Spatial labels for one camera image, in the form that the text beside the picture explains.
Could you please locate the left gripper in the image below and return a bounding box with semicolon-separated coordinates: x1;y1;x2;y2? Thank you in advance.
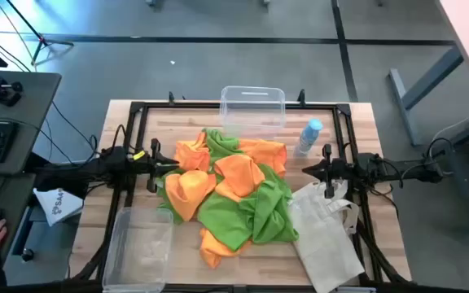
134;138;180;194

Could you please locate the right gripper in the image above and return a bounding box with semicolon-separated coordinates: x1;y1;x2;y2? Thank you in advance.
301;143;348;199

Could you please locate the blue Febreze spray bottle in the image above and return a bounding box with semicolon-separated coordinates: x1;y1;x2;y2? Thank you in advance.
293;118;324;159

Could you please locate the beige canvas tote bag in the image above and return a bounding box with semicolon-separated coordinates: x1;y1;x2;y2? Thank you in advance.
287;178;366;293

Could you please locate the clear plastic bin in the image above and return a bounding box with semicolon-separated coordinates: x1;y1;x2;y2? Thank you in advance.
102;206;175;293
219;85;287;139

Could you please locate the white printed bag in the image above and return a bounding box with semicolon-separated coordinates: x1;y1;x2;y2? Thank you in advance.
33;186;85;228

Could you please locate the grey metal cabinet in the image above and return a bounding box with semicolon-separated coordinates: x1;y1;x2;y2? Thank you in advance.
2;205;81;286

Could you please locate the grey table leg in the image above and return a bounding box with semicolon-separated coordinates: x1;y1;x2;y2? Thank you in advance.
388;44;466;147

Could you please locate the black tripod stand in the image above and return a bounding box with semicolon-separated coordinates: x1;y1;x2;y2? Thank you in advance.
4;0;75;67

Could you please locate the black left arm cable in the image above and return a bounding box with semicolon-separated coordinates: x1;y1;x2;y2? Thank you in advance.
110;124;138;154

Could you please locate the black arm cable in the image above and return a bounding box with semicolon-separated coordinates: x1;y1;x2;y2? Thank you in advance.
110;124;138;154
424;137;456;174

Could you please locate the black desk cable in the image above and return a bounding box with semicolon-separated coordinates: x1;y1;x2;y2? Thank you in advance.
50;101;99;160

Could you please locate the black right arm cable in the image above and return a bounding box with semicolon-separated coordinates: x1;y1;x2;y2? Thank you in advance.
424;137;456;174

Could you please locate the white cable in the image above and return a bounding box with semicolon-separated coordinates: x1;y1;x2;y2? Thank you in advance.
429;117;469;142

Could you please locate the black floor cable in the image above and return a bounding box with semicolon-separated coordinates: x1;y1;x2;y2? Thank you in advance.
0;26;32;73

